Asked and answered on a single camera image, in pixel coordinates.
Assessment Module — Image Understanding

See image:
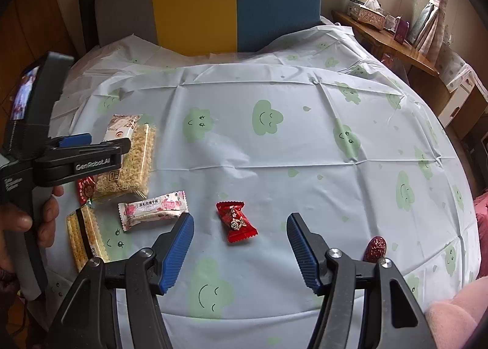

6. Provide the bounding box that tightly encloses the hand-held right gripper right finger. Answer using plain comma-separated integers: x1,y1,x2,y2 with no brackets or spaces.
286,212,437,349

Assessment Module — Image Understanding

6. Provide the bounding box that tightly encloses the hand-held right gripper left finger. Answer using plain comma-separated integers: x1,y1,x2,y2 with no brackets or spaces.
48,212,195,349

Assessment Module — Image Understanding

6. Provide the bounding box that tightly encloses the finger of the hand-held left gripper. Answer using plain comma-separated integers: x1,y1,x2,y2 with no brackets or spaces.
49,134,93,151
78,138,131,161

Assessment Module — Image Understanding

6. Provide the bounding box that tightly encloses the white pink snack packet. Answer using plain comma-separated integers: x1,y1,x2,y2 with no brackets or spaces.
102,115,142,144

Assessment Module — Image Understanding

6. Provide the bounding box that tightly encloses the clear rice crisp packet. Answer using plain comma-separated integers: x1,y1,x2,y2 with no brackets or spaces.
92,124,157,203

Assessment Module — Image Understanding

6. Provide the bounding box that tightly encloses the pink white bar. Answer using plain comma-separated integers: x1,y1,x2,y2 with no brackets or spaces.
118,191,187,233

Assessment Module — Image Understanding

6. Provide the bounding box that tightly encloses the red gold-patterned snack bar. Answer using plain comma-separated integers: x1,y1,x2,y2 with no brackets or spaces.
76,176,97,205

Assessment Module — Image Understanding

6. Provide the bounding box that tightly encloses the red candy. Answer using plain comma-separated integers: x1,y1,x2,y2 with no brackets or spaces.
216,200,258,245

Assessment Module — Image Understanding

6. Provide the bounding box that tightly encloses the dried red date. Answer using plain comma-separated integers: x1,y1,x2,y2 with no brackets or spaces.
362,235,387,263

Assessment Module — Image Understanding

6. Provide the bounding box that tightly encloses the yellow black-striped cracker packet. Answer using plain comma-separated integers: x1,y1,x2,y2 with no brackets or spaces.
66,204,111,273

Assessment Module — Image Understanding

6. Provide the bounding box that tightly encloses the person's left hand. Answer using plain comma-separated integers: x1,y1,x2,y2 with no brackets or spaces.
0,185,65,277

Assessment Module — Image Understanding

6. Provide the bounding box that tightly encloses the wooden wardrobe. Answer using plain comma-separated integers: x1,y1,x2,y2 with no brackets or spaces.
0,0,82,167

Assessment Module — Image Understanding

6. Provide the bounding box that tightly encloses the pink fleece garment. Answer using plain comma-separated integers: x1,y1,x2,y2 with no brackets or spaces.
425,189,488,349

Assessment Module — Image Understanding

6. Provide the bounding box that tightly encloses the grey yellow blue headboard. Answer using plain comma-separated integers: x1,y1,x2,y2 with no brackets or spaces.
95,0,321,58

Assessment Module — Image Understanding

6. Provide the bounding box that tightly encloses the white cabinet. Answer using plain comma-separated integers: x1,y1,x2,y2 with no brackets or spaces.
442,80,477,129

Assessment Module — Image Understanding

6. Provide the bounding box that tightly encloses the wooden side desk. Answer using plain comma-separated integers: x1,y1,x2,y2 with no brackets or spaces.
331,10,471,136

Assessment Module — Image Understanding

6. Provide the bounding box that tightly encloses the white spotted cloth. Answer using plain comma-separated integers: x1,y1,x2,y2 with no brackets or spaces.
435,46,479,92

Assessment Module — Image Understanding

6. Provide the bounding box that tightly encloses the small purple box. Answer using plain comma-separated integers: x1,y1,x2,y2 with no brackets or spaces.
394,17,410,44

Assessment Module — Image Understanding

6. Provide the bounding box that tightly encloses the patterned tissue box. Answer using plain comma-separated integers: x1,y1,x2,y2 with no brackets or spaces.
351,0,387,31

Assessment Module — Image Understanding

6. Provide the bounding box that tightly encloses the white labelled box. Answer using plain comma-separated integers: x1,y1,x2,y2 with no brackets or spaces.
349,0,376,14

